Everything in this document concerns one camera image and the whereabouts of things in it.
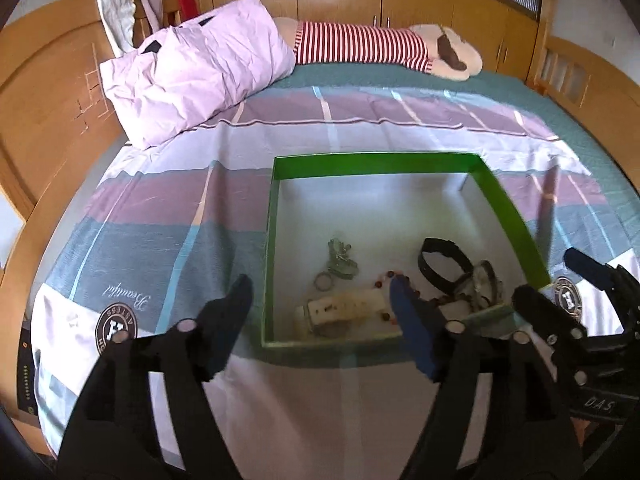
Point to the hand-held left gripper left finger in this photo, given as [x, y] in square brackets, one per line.
[226, 332]

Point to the dark dotted strip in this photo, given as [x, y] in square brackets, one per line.
[26, 370]

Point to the black watch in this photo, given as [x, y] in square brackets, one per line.
[440, 246]

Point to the white cloth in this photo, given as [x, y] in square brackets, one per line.
[117, 15]

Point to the green cardboard box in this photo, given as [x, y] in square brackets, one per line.
[370, 165]

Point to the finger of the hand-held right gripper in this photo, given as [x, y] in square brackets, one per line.
[587, 265]
[537, 305]

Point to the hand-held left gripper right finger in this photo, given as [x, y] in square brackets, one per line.
[410, 330]

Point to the wooden headboard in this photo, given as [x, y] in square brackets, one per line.
[45, 90]

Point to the printed bed sheet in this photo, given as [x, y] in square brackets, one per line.
[150, 200]

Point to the red cloth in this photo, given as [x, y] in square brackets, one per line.
[187, 2]

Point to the pink pillow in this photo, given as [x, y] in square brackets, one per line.
[200, 65]

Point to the wooden bed rail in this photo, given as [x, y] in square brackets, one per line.
[575, 70]

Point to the pink cloth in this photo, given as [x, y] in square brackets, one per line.
[150, 5]

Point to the striped plush doll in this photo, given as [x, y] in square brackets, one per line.
[360, 42]

